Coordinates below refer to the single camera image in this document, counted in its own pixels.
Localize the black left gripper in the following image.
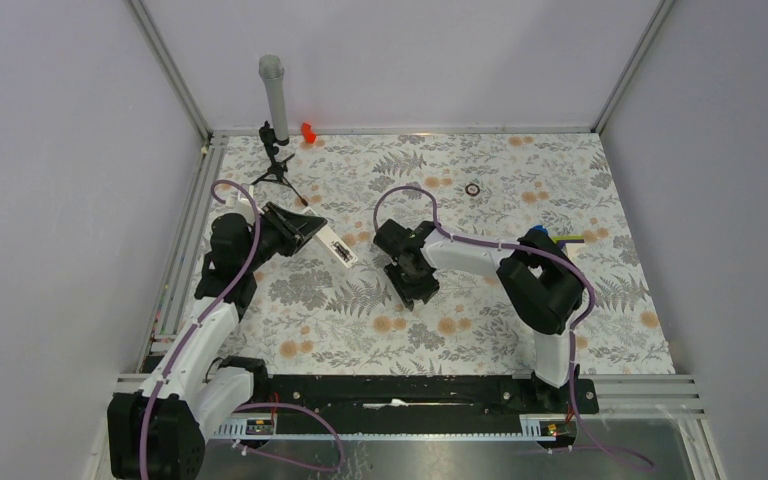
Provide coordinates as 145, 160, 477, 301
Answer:
241, 201, 326, 272

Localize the white remote control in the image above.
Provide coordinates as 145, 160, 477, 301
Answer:
313, 222, 358, 269

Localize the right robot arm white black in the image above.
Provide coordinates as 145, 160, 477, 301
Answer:
373, 219, 585, 412

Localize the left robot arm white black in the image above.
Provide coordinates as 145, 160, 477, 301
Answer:
107, 202, 327, 479

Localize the floral patterned table mat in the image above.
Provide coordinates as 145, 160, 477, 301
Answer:
220, 134, 675, 375

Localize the small orange red block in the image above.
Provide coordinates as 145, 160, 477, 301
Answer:
300, 122, 318, 144

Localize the black mini tripod stand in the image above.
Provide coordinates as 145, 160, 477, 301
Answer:
250, 121, 309, 207

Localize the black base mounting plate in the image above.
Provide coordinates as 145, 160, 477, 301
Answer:
228, 375, 600, 433

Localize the yellow green toy piece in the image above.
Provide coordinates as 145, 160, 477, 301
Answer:
552, 236, 585, 245

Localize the grey microphone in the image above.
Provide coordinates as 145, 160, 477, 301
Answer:
258, 54, 289, 146

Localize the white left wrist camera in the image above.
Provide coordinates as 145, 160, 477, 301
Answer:
225, 192, 262, 225

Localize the slotted metal cable rail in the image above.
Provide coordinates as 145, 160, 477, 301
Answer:
211, 414, 577, 447

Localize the aluminium frame post left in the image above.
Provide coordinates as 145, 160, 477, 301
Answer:
124, 0, 212, 144

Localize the aluminium frame post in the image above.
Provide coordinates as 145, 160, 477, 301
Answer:
591, 0, 676, 135
124, 0, 212, 144

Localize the aluminium frame post right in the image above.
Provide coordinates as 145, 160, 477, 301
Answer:
591, 0, 676, 135

